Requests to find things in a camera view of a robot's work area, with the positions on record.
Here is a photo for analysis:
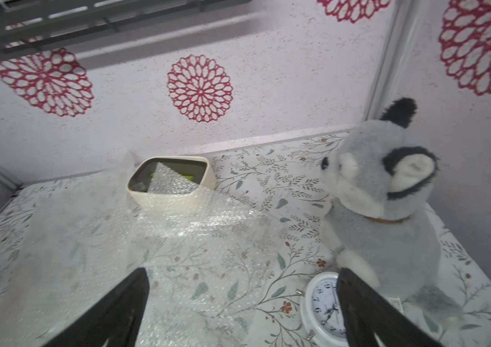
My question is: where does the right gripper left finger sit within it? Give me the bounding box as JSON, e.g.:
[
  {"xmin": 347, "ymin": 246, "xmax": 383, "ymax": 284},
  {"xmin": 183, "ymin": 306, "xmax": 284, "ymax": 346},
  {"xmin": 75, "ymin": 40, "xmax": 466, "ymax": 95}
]
[{"xmin": 45, "ymin": 267, "xmax": 149, "ymax": 347}]

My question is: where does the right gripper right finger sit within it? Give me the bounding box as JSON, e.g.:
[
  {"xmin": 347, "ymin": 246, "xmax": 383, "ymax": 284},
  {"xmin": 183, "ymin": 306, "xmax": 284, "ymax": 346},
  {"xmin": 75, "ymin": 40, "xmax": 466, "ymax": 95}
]
[{"xmin": 336, "ymin": 268, "xmax": 440, "ymax": 347}]

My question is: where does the bubble wrap sheet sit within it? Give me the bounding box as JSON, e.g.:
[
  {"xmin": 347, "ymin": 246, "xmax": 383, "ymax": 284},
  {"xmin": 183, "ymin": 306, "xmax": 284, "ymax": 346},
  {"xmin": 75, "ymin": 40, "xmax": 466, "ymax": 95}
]
[
  {"xmin": 0, "ymin": 153, "xmax": 135, "ymax": 346},
  {"xmin": 127, "ymin": 162, "xmax": 298, "ymax": 347}
]

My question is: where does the small white round clock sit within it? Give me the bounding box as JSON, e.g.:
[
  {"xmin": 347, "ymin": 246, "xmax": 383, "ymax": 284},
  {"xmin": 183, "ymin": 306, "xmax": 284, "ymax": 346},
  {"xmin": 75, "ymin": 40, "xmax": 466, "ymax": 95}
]
[{"xmin": 296, "ymin": 272, "xmax": 349, "ymax": 346}]

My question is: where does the grey raccoon plush toy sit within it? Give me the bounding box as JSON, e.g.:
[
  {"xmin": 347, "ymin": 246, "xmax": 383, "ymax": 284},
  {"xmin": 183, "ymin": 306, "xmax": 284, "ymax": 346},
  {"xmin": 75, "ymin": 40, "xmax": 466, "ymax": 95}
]
[{"xmin": 319, "ymin": 98, "xmax": 464, "ymax": 328}]

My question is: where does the cream box with dark lid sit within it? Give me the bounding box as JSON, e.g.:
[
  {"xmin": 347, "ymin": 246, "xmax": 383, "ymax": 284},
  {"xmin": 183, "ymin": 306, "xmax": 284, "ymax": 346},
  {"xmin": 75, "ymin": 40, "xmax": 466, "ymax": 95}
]
[{"xmin": 127, "ymin": 156, "xmax": 216, "ymax": 213}]

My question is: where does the grey metal wall shelf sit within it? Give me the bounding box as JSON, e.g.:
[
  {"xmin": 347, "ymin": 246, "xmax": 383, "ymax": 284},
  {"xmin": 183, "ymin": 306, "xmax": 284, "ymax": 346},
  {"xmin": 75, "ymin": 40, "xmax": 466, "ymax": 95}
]
[{"xmin": 0, "ymin": 1, "xmax": 241, "ymax": 60}]

